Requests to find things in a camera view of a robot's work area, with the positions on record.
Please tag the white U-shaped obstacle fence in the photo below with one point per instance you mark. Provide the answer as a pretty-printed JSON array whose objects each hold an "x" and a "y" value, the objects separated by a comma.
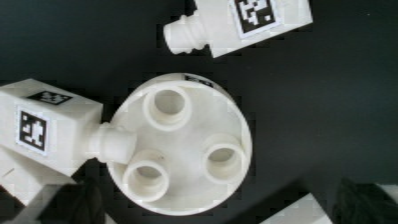
[{"x": 304, "y": 211}]

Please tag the white stool leg centre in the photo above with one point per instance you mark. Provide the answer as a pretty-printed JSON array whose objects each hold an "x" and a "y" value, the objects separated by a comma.
[{"x": 231, "y": 23}]

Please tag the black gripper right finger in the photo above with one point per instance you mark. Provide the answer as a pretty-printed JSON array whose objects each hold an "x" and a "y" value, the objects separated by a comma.
[{"x": 365, "y": 204}]

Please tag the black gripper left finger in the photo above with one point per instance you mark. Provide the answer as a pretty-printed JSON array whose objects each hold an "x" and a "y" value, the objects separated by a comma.
[{"x": 66, "y": 204}]

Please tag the white stool leg with tag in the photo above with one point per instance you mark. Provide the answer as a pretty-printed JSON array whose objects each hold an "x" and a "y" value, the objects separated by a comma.
[{"x": 54, "y": 136}]

